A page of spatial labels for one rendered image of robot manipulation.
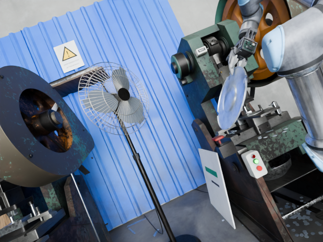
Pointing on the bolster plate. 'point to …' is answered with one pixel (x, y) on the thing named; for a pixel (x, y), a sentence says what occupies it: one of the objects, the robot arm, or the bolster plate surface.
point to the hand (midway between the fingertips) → (232, 73)
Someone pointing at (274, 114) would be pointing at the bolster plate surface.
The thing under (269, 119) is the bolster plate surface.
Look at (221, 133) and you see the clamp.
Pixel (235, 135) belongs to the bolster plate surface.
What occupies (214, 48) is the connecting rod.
